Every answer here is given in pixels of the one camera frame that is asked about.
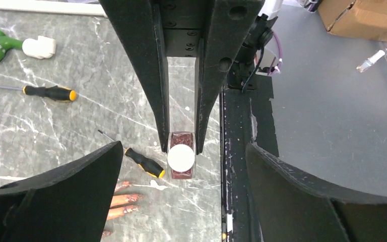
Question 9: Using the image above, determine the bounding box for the white pvc pipe frame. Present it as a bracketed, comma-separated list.
[0, 1, 107, 18]

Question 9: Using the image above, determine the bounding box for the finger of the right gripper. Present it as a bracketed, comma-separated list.
[100, 0, 170, 152]
[195, 1, 264, 154]

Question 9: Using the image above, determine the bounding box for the spare nail polish bottle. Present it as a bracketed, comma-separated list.
[356, 50, 385, 73]

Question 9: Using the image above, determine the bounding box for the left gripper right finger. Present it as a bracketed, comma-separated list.
[246, 144, 387, 241]

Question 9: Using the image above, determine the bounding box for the right side cardboard box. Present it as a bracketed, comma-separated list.
[317, 0, 387, 42]

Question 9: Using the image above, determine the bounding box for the green valve pvc fitting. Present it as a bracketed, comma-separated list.
[0, 31, 57, 62]

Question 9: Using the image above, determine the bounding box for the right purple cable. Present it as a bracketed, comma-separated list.
[267, 31, 284, 76]

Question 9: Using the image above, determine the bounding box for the glitter nail polish bottle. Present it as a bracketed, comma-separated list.
[167, 131, 196, 179]

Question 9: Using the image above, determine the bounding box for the near black yellow screwdriver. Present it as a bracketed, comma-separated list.
[97, 129, 166, 179]

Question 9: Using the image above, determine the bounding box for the far black yellow screwdriver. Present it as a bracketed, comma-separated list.
[0, 85, 77, 102]

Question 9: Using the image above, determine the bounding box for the black yellow screwdriver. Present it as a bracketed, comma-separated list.
[0, 85, 77, 102]
[97, 129, 166, 179]

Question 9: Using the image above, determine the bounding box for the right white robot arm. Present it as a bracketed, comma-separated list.
[100, 1, 276, 153]

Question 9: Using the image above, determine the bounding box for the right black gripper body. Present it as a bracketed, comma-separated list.
[157, 1, 214, 57]

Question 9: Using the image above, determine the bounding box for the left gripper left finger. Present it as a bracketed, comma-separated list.
[0, 141, 123, 241]

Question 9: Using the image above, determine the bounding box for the mannequin practice hand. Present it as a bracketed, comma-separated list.
[106, 181, 144, 220]

